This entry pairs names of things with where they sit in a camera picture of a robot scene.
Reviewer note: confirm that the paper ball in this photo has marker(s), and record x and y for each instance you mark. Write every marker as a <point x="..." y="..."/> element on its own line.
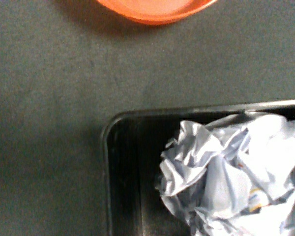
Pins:
<point x="232" y="177"/>

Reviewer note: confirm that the black square bin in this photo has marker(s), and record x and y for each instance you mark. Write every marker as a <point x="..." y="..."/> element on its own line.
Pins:
<point x="132" y="143"/>

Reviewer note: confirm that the black tablecloth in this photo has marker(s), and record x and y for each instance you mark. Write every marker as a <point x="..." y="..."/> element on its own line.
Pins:
<point x="68" y="66"/>

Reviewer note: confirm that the red bowl near bin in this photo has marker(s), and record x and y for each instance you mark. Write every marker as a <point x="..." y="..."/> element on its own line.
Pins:
<point x="156" y="12"/>

